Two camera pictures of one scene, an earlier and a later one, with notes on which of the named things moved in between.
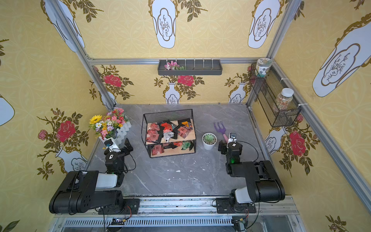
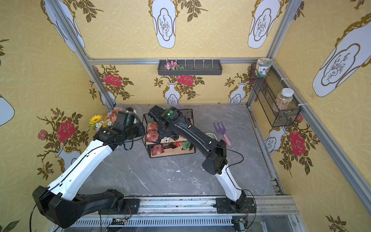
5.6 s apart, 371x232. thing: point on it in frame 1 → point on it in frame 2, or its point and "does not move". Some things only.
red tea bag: (153, 125) does not move
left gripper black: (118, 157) → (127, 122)
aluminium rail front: (198, 206) does not move
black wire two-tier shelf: (169, 133) does not move
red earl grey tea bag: (152, 135) does not move
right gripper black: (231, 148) → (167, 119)
